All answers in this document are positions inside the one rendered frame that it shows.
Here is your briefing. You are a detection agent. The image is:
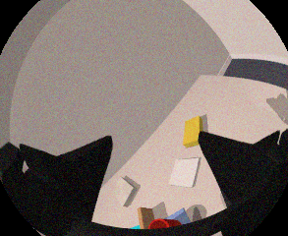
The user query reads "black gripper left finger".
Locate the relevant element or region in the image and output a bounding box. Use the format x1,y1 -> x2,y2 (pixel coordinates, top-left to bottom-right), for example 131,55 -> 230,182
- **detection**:
19,137 -> 113,221

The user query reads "light brown wooden plank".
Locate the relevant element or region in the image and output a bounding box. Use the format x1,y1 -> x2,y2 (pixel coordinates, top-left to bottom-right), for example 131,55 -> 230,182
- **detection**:
137,207 -> 155,229

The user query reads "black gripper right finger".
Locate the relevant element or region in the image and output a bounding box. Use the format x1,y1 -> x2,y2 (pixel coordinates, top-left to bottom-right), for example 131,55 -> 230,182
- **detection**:
199,131 -> 280,207

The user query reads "yellow rectangular block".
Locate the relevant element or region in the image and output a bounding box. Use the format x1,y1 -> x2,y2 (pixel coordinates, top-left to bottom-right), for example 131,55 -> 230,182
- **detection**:
183,117 -> 202,148

